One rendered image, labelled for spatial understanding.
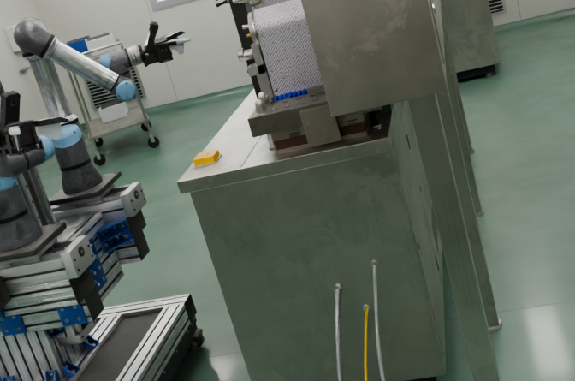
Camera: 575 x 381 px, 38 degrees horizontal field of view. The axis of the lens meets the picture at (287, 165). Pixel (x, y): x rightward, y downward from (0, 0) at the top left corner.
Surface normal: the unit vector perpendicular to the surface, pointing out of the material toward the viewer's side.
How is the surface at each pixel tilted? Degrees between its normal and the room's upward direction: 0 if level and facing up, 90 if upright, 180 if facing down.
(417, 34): 90
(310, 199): 90
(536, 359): 0
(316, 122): 90
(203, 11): 90
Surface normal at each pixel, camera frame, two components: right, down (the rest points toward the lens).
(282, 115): -0.16, 0.33
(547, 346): -0.26, -0.92
